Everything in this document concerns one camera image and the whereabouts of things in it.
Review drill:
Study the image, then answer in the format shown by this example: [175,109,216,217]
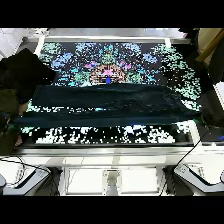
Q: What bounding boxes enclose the blue jeans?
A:
[12,82,202,130]

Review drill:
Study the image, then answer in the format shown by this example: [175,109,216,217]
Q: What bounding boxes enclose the silver frame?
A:
[0,33,224,196]

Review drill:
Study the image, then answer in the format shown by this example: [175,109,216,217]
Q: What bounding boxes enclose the black cable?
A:
[0,155,28,188]
[164,138,203,196]

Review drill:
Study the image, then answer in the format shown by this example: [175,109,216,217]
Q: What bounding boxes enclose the olive green garment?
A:
[0,87,22,155]

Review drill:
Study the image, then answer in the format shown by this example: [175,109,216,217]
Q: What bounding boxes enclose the black garment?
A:
[0,48,57,103]

